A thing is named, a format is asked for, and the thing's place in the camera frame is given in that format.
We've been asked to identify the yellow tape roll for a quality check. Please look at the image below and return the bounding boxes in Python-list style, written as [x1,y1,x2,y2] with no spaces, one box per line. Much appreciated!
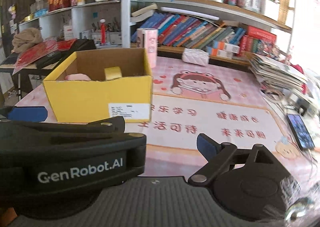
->
[104,66,123,81]

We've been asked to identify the large pink plush pig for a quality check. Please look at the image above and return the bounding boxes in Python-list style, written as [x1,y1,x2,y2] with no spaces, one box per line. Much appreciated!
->
[65,73,91,81]

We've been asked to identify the black electronic keyboard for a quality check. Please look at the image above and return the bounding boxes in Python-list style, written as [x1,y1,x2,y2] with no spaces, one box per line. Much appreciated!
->
[1,39,96,76]

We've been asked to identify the yellow cardboard box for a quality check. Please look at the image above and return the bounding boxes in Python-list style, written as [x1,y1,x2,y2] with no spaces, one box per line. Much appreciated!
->
[43,48,153,123]

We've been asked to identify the red packaged decorations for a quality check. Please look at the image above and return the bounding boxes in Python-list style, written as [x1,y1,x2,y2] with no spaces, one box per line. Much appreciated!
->
[12,39,76,74]

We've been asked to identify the beige cloth bundle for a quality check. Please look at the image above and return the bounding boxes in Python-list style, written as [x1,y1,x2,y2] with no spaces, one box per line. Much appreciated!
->
[12,27,43,54]

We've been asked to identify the black smartphone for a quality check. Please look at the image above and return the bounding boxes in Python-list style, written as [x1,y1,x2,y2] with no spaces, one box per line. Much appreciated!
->
[286,114,315,151]

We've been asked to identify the pink cartoon cylinder cup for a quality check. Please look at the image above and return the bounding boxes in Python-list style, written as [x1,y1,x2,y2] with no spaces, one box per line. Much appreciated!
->
[136,28,158,68]

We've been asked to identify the white power strip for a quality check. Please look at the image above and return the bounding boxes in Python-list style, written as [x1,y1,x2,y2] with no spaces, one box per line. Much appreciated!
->
[288,93,317,116]

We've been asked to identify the stack of papers and notebooks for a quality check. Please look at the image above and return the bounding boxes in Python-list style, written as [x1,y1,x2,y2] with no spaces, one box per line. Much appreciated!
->
[249,54,308,93]

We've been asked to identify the white quilted pouch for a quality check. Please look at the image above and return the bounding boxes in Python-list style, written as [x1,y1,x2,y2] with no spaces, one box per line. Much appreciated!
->
[182,48,209,66]

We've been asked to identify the orange white box lower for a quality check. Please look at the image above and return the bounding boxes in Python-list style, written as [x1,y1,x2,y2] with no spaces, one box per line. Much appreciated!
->
[207,47,234,59]

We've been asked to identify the orange white box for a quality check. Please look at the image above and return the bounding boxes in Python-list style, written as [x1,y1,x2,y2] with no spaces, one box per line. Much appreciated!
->
[207,47,234,59]
[213,40,240,54]

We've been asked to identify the orange white box upper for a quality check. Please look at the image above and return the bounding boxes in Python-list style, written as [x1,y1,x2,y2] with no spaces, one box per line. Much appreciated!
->
[213,40,240,54]

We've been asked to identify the red dictionary book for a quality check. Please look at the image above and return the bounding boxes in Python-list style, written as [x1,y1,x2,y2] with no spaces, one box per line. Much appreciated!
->
[247,26,277,44]

